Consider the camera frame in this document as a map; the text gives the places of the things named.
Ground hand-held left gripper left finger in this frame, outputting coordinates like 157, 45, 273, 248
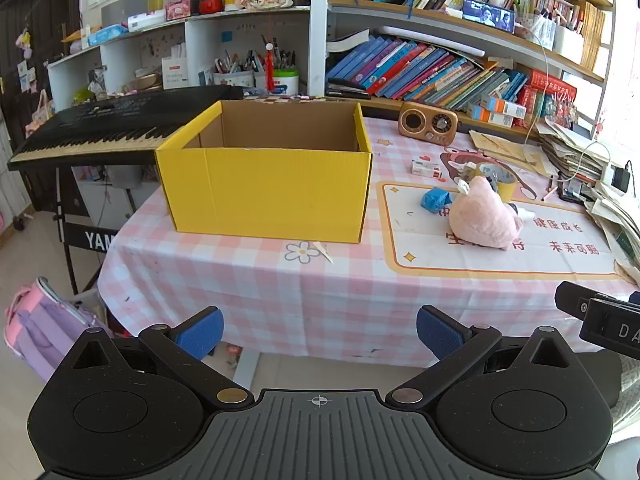
62, 306, 256, 410

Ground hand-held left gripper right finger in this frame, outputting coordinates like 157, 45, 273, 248
385, 305, 576, 409

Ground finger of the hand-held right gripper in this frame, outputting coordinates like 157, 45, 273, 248
555, 281, 601, 321

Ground pink plush toy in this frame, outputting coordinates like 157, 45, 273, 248
448, 176, 525, 251

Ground yellow tape roll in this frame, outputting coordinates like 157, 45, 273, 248
477, 162, 518, 203

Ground blue plastic packet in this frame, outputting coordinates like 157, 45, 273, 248
420, 187, 453, 215

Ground yellow cardboard box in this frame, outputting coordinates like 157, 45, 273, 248
155, 100, 373, 245

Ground white charger plug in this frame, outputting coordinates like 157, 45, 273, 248
456, 162, 478, 195

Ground small white red box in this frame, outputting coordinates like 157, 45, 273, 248
411, 160, 445, 180

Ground black keyboard stand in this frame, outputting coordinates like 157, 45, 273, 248
52, 167, 141, 296

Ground pile of papers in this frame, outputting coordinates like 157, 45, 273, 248
537, 120, 640, 286

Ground pink purple backpack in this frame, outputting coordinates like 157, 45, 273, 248
4, 276, 113, 383

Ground orange blue white carton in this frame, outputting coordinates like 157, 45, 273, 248
482, 95, 528, 118
466, 104, 516, 127

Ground group of red books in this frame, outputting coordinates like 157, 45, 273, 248
517, 70, 578, 128

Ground brown retro radio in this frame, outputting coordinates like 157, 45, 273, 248
398, 102, 459, 142

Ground black electronic keyboard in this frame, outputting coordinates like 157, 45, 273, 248
7, 85, 246, 172

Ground wooden chess box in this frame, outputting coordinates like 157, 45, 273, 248
243, 91, 328, 103

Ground white pen cup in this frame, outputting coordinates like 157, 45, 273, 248
214, 50, 256, 88

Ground white desk organiser boxes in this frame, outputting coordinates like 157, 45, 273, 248
520, 0, 586, 63

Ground stack of black notebooks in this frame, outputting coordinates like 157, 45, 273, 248
327, 77, 371, 98

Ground white carton with red label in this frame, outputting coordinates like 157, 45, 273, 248
161, 42, 188, 91

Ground green white tub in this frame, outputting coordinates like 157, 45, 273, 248
272, 67, 300, 95

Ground row of tan books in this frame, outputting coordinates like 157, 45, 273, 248
580, 2, 613, 73

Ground red tassel ornament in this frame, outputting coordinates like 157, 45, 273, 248
265, 35, 276, 92

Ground white shelf unit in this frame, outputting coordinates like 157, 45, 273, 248
47, 5, 313, 111

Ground large white book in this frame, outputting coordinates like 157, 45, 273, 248
380, 25, 486, 58

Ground phone with lit screen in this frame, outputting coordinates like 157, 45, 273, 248
462, 0, 516, 34

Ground blue tissue pack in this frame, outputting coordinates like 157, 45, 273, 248
87, 24, 130, 47

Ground pink box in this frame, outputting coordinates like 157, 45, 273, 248
165, 0, 201, 22

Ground white charging cable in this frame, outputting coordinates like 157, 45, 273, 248
525, 27, 618, 181

